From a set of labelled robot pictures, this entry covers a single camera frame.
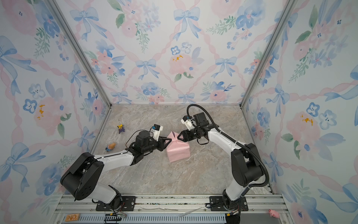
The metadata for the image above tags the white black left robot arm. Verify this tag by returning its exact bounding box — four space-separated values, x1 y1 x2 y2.
60 131 172 208

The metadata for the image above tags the purple yellow toy figure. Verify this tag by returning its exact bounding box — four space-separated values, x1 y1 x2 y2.
117 124 125 134

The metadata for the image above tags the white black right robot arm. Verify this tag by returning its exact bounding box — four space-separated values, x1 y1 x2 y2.
177 125 269 210

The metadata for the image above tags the aluminium front rail frame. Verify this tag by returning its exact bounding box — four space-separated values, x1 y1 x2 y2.
50 194 293 224

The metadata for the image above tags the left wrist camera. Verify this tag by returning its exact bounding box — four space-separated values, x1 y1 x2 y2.
152 124 163 141

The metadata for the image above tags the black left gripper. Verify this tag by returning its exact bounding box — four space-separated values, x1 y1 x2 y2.
143 136 172 155

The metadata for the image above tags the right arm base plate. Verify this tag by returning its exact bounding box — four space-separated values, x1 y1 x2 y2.
206 196 249 212

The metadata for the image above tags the black corrugated cable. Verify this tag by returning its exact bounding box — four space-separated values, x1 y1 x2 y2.
186 104 270 188

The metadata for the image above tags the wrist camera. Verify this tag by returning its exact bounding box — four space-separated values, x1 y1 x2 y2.
181 112 209 131
152 124 163 141

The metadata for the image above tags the purple pink wrapping paper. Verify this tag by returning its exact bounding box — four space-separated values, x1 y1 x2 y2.
166 132 191 162

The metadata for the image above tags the orange blue toy figure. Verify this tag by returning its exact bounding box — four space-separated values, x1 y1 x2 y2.
105 143 116 152

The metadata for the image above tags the pink pig toy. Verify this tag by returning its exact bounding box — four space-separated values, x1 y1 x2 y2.
268 209 280 218

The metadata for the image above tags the orange tag label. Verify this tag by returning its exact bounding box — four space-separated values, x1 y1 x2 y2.
64 213 80 222

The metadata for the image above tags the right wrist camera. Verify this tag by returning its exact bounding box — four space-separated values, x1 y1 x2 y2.
181 112 209 131

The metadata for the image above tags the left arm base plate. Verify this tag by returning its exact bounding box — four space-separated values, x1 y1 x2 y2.
96 196 137 212

